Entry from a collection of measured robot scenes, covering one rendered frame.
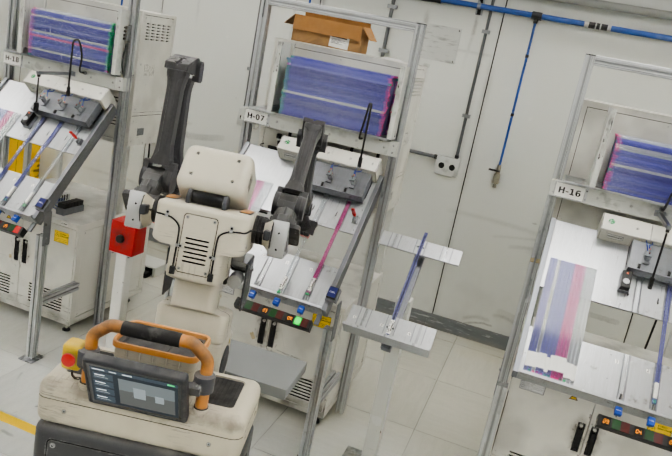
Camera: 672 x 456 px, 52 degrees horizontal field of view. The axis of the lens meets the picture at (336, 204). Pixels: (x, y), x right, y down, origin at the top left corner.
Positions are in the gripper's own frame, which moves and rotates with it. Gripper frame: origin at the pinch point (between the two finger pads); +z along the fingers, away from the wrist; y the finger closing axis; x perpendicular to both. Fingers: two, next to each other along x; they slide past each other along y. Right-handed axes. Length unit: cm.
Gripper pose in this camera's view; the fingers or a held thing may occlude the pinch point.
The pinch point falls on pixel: (306, 236)
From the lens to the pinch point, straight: 294.9
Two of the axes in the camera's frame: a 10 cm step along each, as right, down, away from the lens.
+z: 0.9, 5.5, 8.3
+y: -9.3, -2.6, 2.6
